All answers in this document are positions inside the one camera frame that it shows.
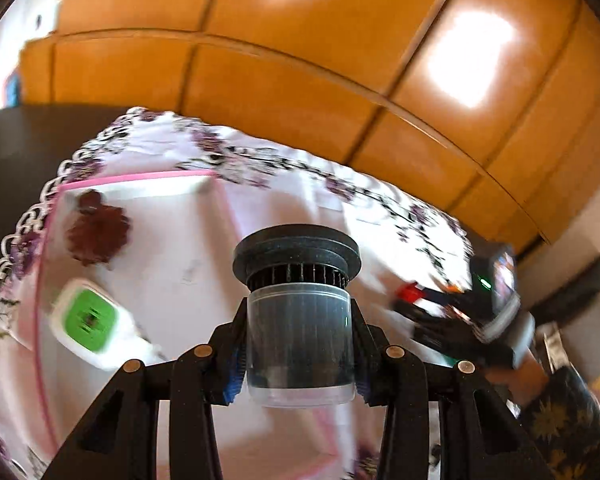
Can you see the black-lidded clear jar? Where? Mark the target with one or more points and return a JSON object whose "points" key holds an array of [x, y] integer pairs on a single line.
{"points": [[300, 350]]}

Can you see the wooden wall cabinet panelling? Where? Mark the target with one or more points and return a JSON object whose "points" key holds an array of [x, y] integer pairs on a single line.
{"points": [[488, 109]]}

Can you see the dark red flower-shaped dish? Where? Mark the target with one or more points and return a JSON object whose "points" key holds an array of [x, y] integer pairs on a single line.
{"points": [[99, 231]]}

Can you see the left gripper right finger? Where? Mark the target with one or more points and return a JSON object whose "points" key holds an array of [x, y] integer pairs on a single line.
{"points": [[479, 436]]}

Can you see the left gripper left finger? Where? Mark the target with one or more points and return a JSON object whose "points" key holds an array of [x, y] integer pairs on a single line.
{"points": [[117, 436]]}

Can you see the red plastic block toy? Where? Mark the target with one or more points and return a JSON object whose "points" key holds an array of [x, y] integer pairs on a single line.
{"points": [[410, 293]]}

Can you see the person's right hand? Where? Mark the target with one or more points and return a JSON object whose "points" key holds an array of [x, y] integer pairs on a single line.
{"points": [[525, 383]]}

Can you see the white green plug-in device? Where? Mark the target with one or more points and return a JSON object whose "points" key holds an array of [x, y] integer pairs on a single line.
{"points": [[97, 329]]}

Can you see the pink-rimmed white tray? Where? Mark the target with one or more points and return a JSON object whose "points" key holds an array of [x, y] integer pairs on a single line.
{"points": [[174, 276]]}

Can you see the black padded massage table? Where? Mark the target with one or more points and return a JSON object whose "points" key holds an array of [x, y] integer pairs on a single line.
{"points": [[34, 140]]}

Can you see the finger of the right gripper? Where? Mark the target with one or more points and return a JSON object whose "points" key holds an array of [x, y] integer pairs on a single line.
{"points": [[451, 300], [447, 336]]}

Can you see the white embroidered floral tablecloth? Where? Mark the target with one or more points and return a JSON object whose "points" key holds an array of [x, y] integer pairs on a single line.
{"points": [[401, 239]]}

